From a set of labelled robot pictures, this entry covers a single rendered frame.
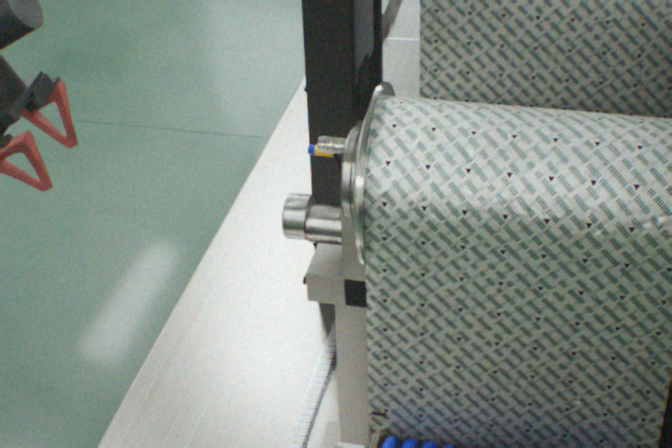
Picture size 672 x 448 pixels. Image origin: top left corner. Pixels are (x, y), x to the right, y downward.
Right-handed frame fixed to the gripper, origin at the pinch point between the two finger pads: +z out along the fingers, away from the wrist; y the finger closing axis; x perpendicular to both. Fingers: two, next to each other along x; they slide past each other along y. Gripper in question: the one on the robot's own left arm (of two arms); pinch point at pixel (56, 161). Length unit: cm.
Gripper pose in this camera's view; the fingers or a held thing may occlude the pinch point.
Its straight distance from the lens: 134.8
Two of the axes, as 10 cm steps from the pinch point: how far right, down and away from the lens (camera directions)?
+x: -8.5, 3.7, 3.7
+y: 1.1, -5.7, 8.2
